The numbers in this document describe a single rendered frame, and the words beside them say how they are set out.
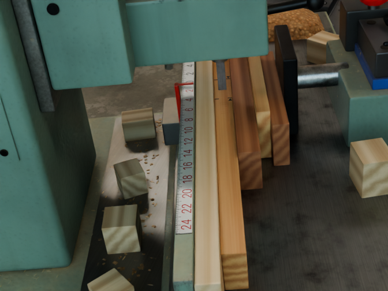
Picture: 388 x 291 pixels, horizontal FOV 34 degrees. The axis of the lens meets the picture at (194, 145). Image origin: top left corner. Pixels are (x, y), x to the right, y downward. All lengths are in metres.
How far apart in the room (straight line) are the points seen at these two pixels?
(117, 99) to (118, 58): 2.10
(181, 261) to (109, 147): 0.45
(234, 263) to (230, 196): 0.07
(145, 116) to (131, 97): 1.81
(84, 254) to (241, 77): 0.27
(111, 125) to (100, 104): 1.75
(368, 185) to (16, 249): 0.37
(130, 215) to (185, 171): 0.17
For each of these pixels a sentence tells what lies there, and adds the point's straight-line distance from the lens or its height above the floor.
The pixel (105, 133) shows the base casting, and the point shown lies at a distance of 0.94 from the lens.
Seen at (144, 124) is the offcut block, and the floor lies 0.82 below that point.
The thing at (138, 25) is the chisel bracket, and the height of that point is 1.05.
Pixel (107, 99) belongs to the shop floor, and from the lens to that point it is 2.74.
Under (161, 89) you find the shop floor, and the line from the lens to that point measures 2.74.
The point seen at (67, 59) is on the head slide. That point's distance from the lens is 0.62.
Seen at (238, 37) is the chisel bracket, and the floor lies 1.02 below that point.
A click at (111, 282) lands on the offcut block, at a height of 0.83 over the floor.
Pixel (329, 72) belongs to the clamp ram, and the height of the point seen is 0.96.
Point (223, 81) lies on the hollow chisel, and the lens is 0.70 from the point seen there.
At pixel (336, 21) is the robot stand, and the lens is 1.42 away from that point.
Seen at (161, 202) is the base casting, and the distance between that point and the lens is 0.79.
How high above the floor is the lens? 1.29
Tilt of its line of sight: 33 degrees down
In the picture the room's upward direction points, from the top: 7 degrees counter-clockwise
